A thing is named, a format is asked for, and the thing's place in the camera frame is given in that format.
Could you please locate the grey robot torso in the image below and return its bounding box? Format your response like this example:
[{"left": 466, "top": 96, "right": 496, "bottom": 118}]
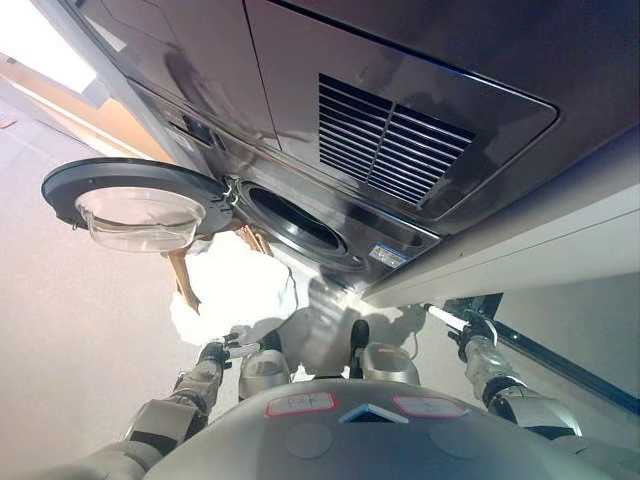
[{"left": 144, "top": 378, "right": 601, "bottom": 480}]

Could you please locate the red-bordered torso label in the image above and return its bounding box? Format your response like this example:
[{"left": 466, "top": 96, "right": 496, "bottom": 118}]
[
  {"left": 391, "top": 394, "right": 471, "bottom": 419},
  {"left": 264, "top": 392, "right": 337, "bottom": 419}
]

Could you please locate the round glass washer door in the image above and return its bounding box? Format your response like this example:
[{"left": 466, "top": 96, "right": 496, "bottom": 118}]
[{"left": 40, "top": 156, "right": 237, "bottom": 254}]

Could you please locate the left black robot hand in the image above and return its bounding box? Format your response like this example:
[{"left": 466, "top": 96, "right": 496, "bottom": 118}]
[{"left": 198, "top": 327, "right": 263, "bottom": 370}]

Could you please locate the brown wicker laundry basket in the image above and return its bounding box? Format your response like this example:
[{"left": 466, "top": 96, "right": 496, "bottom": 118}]
[{"left": 166, "top": 221, "right": 276, "bottom": 307}]

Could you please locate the white background cabinet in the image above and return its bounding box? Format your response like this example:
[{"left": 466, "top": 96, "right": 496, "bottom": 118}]
[{"left": 0, "top": 49, "right": 174, "bottom": 164}]

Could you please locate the white garment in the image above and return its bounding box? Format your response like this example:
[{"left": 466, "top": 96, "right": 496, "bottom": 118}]
[{"left": 168, "top": 231, "right": 314, "bottom": 347}]

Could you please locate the blue energy label sticker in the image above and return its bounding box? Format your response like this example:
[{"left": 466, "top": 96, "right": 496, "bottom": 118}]
[{"left": 369, "top": 242, "right": 409, "bottom": 267}]

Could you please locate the right black robot foot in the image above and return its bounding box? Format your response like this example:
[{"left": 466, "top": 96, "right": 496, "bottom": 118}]
[{"left": 349, "top": 319, "right": 371, "bottom": 379}]

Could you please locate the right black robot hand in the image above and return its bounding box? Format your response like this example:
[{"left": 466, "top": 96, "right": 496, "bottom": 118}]
[{"left": 424, "top": 302, "right": 495, "bottom": 352}]

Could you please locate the black metal gantry frame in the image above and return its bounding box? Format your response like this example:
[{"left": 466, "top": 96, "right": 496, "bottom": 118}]
[{"left": 443, "top": 293, "right": 640, "bottom": 415}]

